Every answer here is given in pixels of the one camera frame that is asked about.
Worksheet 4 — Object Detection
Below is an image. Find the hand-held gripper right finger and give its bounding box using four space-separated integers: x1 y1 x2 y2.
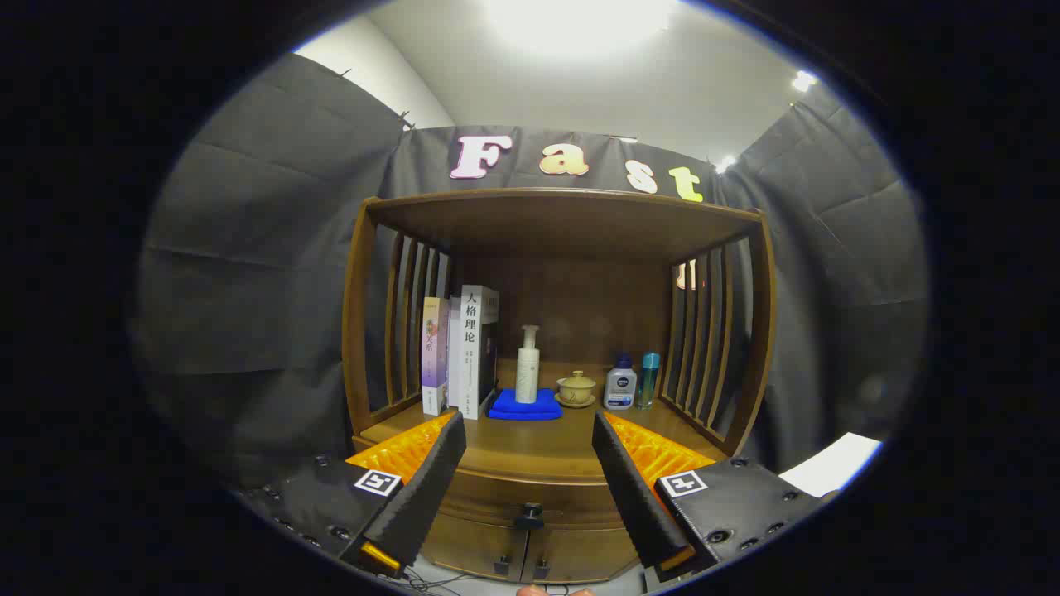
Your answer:
590 410 839 584

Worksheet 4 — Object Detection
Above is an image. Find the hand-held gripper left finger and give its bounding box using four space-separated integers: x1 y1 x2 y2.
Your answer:
236 411 467 579

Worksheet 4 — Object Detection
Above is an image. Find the wooden drawer with black knob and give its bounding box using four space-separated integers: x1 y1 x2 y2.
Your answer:
443 468 630 531

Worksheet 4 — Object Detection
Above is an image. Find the wooden cabinet door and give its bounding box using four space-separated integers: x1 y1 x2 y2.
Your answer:
523 526 638 585
421 513 529 582

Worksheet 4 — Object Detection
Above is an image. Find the wooden countertop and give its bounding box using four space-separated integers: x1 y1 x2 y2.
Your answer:
358 360 730 481

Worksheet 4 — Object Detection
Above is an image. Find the brown wooden cabinet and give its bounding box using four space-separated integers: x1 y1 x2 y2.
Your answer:
342 187 778 585

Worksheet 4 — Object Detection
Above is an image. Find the white bottle with blue cap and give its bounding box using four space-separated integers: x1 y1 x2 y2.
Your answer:
603 353 638 411

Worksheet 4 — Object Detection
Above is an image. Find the teal bottle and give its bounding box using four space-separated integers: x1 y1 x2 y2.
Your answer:
636 353 662 411

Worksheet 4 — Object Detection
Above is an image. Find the beige lidded teacup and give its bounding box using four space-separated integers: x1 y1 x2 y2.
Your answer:
554 370 597 409

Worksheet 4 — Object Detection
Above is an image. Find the blue folded cloth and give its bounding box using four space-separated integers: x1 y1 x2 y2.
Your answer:
487 387 564 421

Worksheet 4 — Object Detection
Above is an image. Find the thin white book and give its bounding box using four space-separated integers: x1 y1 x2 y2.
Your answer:
447 296 463 408

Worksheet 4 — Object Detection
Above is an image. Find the purple book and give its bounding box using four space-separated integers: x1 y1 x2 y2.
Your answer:
421 296 450 416

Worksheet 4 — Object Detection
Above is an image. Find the grey white portrait book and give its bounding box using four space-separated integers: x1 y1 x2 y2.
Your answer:
458 285 500 421

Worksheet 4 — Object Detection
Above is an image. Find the white pump bottle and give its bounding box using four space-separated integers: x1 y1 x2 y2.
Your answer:
515 325 542 405

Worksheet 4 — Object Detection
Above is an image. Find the white appliance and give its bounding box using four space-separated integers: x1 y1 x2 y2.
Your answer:
778 432 884 499

